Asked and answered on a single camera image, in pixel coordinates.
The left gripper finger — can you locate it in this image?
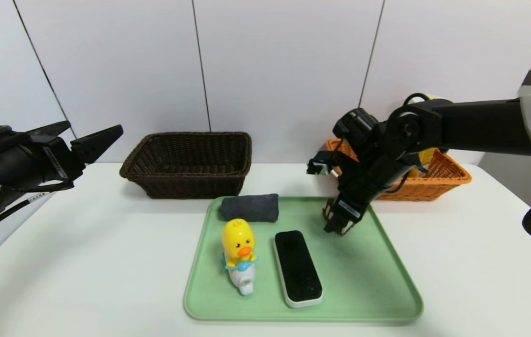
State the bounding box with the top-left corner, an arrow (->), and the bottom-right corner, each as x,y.
70,124 -> 124,165
26,120 -> 72,137

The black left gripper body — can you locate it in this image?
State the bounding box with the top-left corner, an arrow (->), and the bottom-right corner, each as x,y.
0,134 -> 86,225

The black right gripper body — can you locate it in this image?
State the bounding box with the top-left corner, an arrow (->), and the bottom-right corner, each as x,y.
332,157 -> 414,224

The chocolate blueberry cake slice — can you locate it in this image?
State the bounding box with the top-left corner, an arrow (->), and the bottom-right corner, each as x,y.
322,199 -> 357,234

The black whiteboard eraser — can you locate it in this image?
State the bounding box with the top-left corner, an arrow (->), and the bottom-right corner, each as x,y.
273,230 -> 323,309

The yellow potato chips box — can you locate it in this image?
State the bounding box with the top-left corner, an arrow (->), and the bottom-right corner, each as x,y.
409,94 -> 449,178

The yellow duck toy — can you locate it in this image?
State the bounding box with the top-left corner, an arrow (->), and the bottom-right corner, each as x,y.
221,218 -> 258,297

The orange wicker basket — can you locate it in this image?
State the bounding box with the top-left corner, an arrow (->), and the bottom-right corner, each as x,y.
325,139 -> 473,202

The dark brown wicker basket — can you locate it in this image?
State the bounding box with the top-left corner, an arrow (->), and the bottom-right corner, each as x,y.
119,132 -> 252,200

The light green plastic tray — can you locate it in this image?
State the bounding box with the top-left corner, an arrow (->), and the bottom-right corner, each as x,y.
183,196 -> 424,322

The dark grey rolled towel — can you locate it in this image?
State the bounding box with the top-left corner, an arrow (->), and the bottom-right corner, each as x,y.
219,194 -> 279,223

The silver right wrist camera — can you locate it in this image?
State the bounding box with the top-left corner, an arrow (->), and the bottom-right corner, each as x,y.
306,151 -> 341,176

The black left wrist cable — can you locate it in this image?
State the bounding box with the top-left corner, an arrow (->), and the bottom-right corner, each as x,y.
0,180 -> 75,244

